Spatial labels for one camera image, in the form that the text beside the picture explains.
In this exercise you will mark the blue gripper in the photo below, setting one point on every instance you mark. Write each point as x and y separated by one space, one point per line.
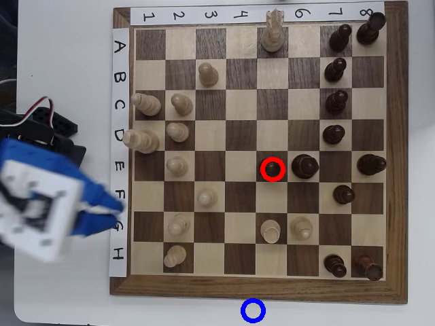
96 208

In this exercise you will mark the dark wooden pawn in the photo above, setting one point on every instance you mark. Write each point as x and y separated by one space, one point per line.
333 134
335 266
344 194
340 39
336 102
272 168
334 71

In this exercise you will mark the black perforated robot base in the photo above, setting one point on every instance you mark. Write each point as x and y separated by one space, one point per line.
64 127

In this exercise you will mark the light wooden pawn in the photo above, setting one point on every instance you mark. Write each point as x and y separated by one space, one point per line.
176 166
177 227
177 132
175 256
208 76
207 198
181 105

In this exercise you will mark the light wooden king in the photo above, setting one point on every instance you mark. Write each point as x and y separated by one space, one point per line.
142 141

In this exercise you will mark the light wooden bishop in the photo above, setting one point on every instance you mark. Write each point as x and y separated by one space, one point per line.
301 229
147 104

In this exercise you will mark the white paper letter strip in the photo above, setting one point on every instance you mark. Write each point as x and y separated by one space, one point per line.
119 68

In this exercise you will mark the light wooden rook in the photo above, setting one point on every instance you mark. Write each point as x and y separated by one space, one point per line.
270 231

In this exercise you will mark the dark pawn column 6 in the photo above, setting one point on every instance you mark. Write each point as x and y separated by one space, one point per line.
305 167

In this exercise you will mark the white paper number strip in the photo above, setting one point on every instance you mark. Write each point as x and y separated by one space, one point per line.
238 15

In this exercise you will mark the light wooden queen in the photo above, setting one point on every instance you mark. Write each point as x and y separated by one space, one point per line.
272 40

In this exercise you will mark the reddish brown wooden rook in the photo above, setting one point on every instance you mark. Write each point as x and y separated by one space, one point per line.
368 268

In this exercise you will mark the dark wooden king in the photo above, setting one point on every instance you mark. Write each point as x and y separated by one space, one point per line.
371 164

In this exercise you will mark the wooden chess board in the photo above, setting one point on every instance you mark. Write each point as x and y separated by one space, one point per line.
396 169

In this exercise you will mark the dark wooden rook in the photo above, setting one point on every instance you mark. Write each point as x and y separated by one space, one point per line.
370 29

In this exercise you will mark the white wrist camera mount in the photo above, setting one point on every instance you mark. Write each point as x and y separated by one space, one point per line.
34 234

